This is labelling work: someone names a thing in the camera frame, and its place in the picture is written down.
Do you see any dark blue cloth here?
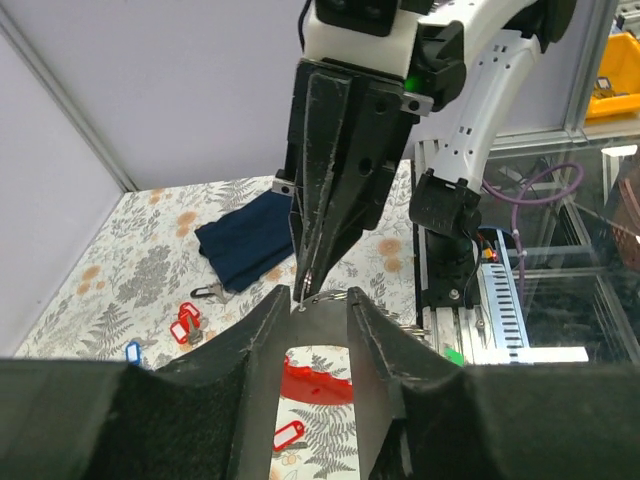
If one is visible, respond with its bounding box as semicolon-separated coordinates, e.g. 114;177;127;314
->
195;191;294;293

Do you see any blue key tag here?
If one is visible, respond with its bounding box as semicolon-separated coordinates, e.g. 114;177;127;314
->
125;341;142;366

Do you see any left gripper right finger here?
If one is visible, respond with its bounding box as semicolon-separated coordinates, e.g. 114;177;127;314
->
347;288;639;479

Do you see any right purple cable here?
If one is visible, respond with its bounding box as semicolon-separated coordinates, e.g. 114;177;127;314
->
482;162;586;306

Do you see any red key tags bunch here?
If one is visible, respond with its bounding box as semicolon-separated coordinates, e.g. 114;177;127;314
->
169;302;203;346

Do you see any grey slotted cable duct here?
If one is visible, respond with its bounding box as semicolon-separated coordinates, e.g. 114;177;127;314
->
481;263;529;364

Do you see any metal key holder red handle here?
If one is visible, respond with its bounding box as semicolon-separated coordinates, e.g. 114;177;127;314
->
279;287;431;406

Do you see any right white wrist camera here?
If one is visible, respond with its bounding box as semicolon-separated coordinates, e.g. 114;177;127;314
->
302;2;419;79

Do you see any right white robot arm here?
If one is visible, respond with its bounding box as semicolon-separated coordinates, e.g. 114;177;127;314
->
274;1;576;302

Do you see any green key tag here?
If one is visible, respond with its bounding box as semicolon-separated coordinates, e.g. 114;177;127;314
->
444;347;465;366

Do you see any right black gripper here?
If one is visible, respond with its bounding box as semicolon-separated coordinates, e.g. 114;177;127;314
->
276;60;420;300

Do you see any yellow storage bin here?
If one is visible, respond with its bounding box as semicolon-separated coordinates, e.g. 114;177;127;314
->
586;33;639;120

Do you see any red key tag with key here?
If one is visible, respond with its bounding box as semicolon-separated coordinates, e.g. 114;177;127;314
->
272;420;306;452

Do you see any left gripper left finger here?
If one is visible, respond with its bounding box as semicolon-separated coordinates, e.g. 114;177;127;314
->
1;286;290;479

